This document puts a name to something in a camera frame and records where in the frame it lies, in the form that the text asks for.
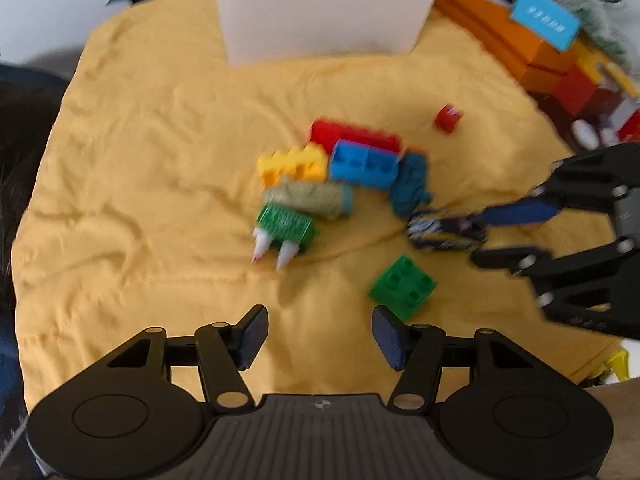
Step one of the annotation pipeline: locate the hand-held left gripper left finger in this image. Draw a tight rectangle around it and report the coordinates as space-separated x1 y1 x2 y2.
102 304 270 413

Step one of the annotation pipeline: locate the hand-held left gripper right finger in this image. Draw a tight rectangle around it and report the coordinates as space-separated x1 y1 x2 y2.
371 304 538 413

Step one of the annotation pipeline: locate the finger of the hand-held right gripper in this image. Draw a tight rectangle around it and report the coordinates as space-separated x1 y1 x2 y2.
465 143 640 233
471 236 640 345

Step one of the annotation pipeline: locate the green square toy brick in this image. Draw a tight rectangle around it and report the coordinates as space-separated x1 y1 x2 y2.
368 255 438 323

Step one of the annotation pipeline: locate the dark teal toy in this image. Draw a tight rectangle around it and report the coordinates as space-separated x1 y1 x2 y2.
390 149 433 218

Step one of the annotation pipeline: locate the small red toy brick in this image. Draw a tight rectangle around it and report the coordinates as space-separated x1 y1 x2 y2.
433 105 464 135

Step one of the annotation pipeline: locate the blue toy brick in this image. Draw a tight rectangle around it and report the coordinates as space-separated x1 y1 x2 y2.
327 139 401 192

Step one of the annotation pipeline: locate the yellow toy brick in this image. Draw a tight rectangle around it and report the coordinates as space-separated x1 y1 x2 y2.
256 142 330 188

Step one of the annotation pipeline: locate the white plastic container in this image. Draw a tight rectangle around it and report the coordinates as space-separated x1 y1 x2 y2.
197 0 458 67

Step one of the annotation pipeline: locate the green brick with white cones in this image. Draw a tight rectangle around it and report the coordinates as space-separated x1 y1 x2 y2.
251 202 318 271

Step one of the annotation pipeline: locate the red box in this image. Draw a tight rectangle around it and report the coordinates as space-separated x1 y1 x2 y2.
552 67 598 116

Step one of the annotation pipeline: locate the yellow toy piece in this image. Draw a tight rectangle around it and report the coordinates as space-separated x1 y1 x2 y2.
592 350 629 386

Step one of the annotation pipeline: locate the olive green toy cylinder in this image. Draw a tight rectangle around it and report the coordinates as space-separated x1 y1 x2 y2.
262 177 355 222

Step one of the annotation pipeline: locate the orange box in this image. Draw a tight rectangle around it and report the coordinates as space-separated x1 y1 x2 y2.
434 0 593 93

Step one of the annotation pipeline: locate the large red toy brick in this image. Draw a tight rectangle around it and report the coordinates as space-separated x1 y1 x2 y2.
309 117 405 157

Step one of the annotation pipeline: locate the light blue box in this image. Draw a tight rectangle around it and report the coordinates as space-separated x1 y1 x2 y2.
510 0 582 53

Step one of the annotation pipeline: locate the yellow cloth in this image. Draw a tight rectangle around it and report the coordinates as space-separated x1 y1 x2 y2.
11 0 621 406

